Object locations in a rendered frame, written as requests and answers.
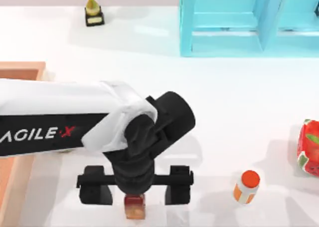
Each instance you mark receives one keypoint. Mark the light blue rack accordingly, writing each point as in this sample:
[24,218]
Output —
[224,25]

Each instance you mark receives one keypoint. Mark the orange and white bottle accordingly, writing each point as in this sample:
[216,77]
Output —
[245,188]

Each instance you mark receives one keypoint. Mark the red sauce bottle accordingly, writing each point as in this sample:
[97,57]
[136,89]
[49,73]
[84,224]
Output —
[134,207]

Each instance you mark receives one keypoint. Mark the shallow salmon-coloured box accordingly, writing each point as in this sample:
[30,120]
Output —
[15,187]

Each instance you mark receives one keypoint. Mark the red fruit print bag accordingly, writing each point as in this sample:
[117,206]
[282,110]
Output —
[310,147]

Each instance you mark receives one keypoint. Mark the gold trophy with black base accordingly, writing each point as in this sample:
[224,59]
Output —
[93,11]

